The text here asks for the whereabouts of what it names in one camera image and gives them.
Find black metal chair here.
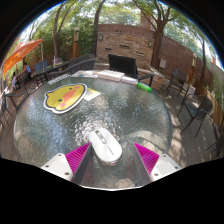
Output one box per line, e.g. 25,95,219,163
4,85,37,113
176,94,214,138

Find grey wall box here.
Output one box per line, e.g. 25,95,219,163
159,58,168,70

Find yellow duck-shaped mouse pad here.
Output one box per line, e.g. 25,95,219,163
43,83,88,115

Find forked tree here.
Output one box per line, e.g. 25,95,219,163
133,0,174,71

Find round dark patio table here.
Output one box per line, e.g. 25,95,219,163
31,61,71,88

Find slim tree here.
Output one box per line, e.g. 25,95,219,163
52,1,68,59
92,0,107,58

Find person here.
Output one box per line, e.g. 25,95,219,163
11,73,21,90
23,63,33,75

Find blue metal chair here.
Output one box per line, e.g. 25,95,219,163
165,68,189,98
34,59,49,73

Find yellow paper card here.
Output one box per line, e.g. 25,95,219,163
83,88,102,102

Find dark wicker chair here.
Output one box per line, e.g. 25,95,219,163
48,58,97,81
68,53,96,64

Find white computer mouse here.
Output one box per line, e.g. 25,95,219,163
88,128,123,167

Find wooden lamp post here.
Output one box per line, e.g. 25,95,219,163
72,26,81,59
188,52,198,84

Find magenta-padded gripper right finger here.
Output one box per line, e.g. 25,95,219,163
133,142,183,187

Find orange parasol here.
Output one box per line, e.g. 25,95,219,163
2,38,44,76

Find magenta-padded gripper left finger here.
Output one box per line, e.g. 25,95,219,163
40,142,93,186

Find green tube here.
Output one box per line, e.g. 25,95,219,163
136,81,153,93

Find small white box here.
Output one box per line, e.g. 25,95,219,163
120,75,139,86

